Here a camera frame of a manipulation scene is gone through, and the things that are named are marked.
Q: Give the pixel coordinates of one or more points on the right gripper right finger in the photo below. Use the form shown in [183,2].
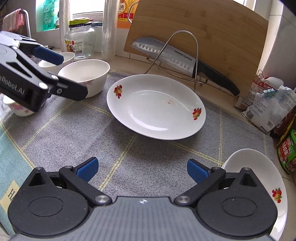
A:
[207,180]

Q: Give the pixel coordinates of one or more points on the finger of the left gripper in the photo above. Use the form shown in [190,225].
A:
[41,52]
[66,88]

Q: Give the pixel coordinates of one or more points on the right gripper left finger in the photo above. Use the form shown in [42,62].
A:
[77,178]

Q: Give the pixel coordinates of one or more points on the white bowl pink flowers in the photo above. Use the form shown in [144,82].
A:
[16,108]

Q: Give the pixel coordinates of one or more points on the plain white bowl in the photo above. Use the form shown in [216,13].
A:
[91,73]

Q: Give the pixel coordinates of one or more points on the white plate with fruit print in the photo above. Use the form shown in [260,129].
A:
[156,107]

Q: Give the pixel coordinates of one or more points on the glass jar with label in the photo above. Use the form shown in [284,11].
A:
[80,38]

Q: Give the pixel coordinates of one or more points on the white plastic roll left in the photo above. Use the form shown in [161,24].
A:
[64,18]

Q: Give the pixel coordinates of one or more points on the grey checked cloth mat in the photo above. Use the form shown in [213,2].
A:
[64,133]

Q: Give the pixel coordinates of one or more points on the pink towel on rack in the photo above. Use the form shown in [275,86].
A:
[13,21]

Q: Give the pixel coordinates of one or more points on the white plate at mat edge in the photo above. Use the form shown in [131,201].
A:
[270,178]

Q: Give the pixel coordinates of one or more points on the clear plastic wrap roll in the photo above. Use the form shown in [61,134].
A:
[109,30]

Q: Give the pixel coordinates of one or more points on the green lidded seasoning tub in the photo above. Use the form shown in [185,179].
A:
[286,153]

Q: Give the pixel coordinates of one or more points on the orange yellow package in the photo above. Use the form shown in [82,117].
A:
[126,12]

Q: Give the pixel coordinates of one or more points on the white plastic food bag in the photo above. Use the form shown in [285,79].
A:
[270,107]

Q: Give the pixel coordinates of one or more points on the red white clipped bag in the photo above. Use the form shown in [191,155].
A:
[260,83]

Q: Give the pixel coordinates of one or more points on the bamboo cutting board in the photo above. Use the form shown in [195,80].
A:
[225,35]

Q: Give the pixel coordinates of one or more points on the steel wire knife rack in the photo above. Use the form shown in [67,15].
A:
[176,58]

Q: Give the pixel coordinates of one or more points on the steel kitchen knife black handle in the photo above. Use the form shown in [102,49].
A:
[209,72]

